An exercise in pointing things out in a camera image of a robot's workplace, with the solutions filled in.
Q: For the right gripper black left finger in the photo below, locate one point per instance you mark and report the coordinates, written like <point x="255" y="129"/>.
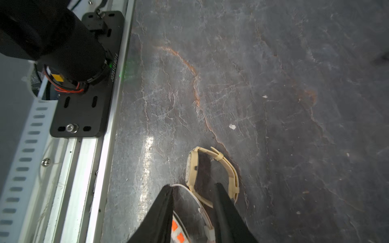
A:
<point x="156" y="226"/>

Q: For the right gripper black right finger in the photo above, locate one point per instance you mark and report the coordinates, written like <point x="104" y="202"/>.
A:
<point x="229" y="226"/>

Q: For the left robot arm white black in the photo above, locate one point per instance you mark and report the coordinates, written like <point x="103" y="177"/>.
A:
<point x="49" y="32"/>

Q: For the aluminium rail frame front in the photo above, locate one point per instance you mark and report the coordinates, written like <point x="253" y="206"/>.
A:
<point x="77" y="210"/>

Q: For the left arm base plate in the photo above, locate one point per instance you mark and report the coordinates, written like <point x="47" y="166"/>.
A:
<point x="84" y="113"/>

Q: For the grey slotted cable duct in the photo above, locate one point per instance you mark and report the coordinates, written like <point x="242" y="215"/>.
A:
<point x="24" y="169"/>

